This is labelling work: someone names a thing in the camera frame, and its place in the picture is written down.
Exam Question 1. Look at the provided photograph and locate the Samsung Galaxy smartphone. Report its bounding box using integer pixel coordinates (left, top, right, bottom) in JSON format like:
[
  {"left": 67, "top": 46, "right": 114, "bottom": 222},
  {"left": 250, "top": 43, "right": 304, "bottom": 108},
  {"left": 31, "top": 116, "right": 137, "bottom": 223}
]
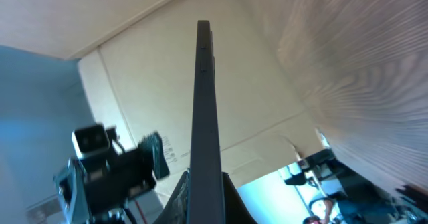
[{"left": 187, "top": 20, "right": 225, "bottom": 224}]

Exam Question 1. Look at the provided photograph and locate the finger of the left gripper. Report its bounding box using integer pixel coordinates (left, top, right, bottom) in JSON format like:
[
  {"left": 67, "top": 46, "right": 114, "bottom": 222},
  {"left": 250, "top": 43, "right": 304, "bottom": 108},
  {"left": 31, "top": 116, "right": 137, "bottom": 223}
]
[{"left": 138, "top": 132, "right": 170, "bottom": 179}]

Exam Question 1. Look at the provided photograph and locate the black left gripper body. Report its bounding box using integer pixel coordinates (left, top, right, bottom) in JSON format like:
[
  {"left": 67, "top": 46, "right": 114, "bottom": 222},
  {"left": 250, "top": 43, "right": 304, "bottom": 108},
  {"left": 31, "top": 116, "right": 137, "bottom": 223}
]
[{"left": 53, "top": 148, "right": 157, "bottom": 224}]

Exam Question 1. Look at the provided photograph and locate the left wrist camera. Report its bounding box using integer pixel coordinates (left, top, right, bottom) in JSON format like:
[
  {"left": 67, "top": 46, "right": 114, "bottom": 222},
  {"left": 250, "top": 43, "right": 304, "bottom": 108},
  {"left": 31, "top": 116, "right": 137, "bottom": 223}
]
[{"left": 72, "top": 124, "right": 110, "bottom": 159}]

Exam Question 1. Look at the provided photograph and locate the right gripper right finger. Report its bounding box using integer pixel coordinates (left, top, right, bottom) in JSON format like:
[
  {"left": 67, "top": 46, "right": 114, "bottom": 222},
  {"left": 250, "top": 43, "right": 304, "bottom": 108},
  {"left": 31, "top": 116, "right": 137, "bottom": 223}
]
[{"left": 222, "top": 172, "right": 257, "bottom": 224}]

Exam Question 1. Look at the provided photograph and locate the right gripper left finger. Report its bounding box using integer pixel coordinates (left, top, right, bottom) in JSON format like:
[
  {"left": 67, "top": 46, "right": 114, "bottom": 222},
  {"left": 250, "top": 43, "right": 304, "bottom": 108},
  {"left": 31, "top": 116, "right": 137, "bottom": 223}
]
[{"left": 154, "top": 171, "right": 190, "bottom": 224}]

